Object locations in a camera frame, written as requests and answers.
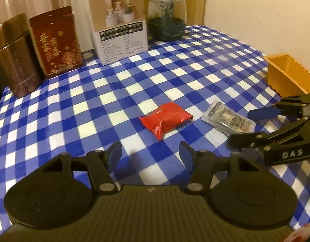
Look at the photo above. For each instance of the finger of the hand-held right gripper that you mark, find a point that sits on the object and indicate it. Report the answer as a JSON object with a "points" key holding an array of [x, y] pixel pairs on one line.
{"points": [[263, 113], [245, 140]]}

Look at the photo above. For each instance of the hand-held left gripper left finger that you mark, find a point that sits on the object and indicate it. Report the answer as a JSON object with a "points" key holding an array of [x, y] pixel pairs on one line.
{"points": [[114, 156]]}

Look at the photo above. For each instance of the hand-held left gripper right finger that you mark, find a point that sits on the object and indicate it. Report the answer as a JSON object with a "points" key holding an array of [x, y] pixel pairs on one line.
{"points": [[186, 156]]}

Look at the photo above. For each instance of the clear snack packet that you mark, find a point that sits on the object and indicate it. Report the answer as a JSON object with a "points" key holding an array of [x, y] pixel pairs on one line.
{"points": [[228, 117]]}

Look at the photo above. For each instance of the red foil pouch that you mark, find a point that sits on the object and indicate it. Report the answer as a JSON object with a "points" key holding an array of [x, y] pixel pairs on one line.
{"points": [[166, 118]]}

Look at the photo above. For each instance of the orange plastic tray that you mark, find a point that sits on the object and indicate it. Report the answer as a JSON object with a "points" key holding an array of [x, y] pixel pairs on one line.
{"points": [[286, 75]]}

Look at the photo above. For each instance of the blue white checkered tablecloth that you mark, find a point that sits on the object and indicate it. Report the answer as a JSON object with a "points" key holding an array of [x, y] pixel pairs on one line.
{"points": [[82, 100]]}

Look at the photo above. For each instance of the white product box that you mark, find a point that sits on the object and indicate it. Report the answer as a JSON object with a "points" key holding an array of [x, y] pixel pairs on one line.
{"points": [[119, 37]]}

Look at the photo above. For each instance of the red patterned gift box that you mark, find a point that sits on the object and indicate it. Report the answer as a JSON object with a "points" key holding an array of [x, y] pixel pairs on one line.
{"points": [[56, 42]]}

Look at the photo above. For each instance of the glass jar with green base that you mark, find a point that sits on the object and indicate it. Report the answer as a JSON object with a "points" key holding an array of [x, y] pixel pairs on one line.
{"points": [[167, 17]]}

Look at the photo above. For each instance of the brown metal canister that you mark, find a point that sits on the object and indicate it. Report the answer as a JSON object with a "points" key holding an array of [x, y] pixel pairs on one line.
{"points": [[16, 60]]}

